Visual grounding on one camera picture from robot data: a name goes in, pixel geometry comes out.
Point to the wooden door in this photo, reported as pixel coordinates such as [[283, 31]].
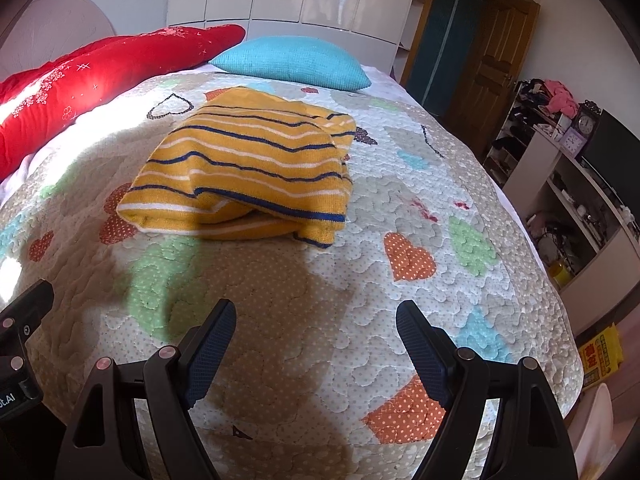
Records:
[[492, 70]]

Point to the round ornate clock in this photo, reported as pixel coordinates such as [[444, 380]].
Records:
[[585, 122]]

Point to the turquoise pillow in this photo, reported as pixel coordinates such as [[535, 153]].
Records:
[[295, 62]]

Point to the pink cloth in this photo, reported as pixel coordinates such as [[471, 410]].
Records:
[[560, 97]]

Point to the teal door curtain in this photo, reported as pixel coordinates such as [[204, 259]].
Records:
[[440, 40]]

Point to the yellow printed box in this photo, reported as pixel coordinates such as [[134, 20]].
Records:
[[600, 355]]

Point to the black television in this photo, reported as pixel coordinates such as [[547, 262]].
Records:
[[615, 157]]

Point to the yellow striped sweater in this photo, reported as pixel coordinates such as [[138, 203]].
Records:
[[250, 165]]

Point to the white shelf unit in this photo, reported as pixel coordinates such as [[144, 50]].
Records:
[[565, 195]]

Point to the white headboard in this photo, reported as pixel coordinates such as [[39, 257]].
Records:
[[55, 27]]

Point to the heart-patterned quilt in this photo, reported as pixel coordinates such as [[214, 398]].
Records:
[[350, 270]]

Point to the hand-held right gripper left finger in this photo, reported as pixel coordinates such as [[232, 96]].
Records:
[[215, 345]]

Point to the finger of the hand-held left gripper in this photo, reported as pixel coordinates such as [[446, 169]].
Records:
[[30, 305]]

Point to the red pillow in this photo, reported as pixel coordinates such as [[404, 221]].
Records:
[[75, 80]]

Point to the purple square clock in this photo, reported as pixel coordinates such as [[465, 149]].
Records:
[[573, 141]]

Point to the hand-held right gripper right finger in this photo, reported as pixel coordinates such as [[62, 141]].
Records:
[[420, 340]]

